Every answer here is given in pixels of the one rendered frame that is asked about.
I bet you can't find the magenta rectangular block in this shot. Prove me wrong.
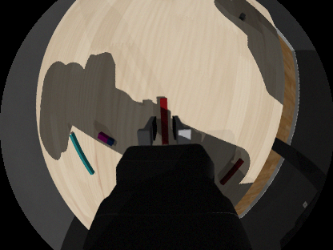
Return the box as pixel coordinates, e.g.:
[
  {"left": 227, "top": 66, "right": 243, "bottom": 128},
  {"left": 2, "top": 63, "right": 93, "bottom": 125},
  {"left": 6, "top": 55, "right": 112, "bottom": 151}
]
[{"left": 97, "top": 131, "right": 110, "bottom": 143}]

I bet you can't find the turquoise rod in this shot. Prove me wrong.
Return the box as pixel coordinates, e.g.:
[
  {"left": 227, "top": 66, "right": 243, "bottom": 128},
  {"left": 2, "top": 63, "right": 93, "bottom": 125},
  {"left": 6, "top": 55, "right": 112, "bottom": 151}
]
[{"left": 70, "top": 134, "right": 95, "bottom": 175}]

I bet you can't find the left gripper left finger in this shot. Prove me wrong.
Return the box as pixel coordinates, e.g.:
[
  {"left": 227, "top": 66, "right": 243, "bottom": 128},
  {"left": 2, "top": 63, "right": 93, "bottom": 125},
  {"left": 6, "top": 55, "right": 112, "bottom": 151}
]
[{"left": 137, "top": 116, "right": 157, "bottom": 145}]

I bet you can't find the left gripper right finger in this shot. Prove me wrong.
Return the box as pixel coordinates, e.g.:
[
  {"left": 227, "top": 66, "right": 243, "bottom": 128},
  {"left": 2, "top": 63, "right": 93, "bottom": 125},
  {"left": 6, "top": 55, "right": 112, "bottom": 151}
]
[{"left": 172, "top": 115, "right": 191, "bottom": 144}]

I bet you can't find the red rod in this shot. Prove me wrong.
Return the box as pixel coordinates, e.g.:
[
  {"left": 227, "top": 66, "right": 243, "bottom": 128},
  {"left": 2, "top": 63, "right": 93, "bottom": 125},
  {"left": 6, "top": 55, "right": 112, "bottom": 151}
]
[
  {"left": 220, "top": 158, "right": 244, "bottom": 185},
  {"left": 160, "top": 99, "right": 169, "bottom": 144}
]

